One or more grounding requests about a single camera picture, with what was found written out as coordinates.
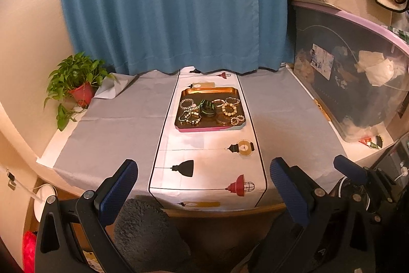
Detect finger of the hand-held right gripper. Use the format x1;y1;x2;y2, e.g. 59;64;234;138
333;155;399;213

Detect white round object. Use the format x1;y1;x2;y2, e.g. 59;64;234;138
32;184;58;223

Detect potted green plant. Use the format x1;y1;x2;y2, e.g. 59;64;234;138
44;52;117;132

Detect blue curtain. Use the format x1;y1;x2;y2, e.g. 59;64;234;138
58;0;295;75

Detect amber beaded bracelet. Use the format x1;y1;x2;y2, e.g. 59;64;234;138
221;102;239;116

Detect white brown beaded bracelet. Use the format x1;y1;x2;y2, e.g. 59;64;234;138
185;112;203;127

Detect grey tablecloth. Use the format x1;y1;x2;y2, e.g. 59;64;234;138
53;70;347;197

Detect brown tray with pink edge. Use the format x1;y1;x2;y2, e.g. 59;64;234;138
174;86;247;133

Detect green black wristwatch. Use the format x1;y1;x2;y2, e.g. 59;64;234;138
199;100;217;118

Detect white printed table runner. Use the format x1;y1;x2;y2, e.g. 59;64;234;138
149;67;268;213

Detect white plastic bag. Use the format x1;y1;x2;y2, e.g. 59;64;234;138
355;50;409;88

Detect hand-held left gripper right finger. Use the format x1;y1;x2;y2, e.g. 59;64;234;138
230;157;381;273

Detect clear storage bin pink lid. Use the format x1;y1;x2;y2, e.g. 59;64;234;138
292;1;409;143

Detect red fuzzy object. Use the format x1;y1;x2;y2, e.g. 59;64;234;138
22;230;38;273

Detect grey fuzzy cloth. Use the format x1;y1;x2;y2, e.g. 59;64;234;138
113;198;192;273

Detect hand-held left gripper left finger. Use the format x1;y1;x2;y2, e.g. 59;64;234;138
33;159;139;273

